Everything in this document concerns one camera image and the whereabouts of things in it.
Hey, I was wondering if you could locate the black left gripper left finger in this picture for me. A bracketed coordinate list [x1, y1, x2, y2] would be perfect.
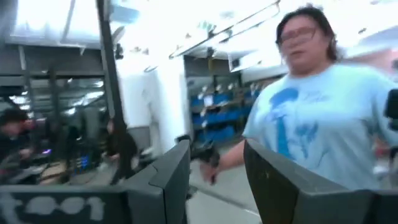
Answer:
[124, 139, 192, 224]

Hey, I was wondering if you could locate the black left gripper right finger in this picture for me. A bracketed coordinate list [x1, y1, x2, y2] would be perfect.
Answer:
[243, 138, 374, 224]

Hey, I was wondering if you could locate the person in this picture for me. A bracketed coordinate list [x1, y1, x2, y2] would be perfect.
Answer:
[0, 107, 35, 162]
[104, 119, 139, 170]
[198, 2, 398, 191]

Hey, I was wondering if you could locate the black handheld device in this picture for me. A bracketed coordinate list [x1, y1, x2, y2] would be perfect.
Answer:
[175, 134, 220, 166]

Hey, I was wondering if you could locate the shelving with blue bins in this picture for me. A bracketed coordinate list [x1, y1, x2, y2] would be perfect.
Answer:
[188, 83, 262, 147]

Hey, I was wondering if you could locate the black frame post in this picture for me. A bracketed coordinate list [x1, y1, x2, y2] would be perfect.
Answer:
[95, 0, 133, 186]

